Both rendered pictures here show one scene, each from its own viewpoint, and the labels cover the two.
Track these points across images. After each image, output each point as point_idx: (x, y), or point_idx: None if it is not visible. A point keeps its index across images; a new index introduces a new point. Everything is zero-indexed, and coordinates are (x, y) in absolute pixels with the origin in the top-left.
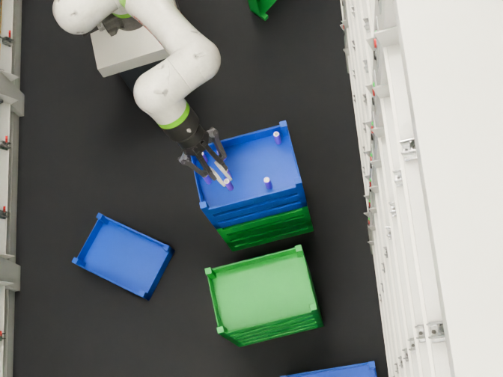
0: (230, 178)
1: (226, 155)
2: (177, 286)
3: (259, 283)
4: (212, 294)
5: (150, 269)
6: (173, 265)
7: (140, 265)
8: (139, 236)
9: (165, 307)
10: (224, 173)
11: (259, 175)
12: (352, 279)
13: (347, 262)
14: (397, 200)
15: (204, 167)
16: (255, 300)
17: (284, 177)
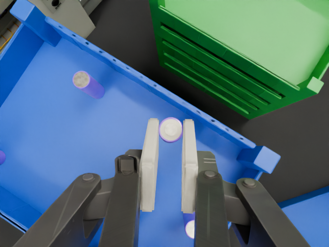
0: (151, 121)
1: (80, 177)
2: (292, 170)
3: (244, 26)
4: (327, 58)
5: (304, 214)
6: (277, 195)
7: (310, 228)
8: None
9: (320, 162)
10: (153, 139)
11: (92, 130)
12: (132, 22)
13: (122, 39)
14: None
15: (224, 214)
16: (269, 10)
17: (58, 82)
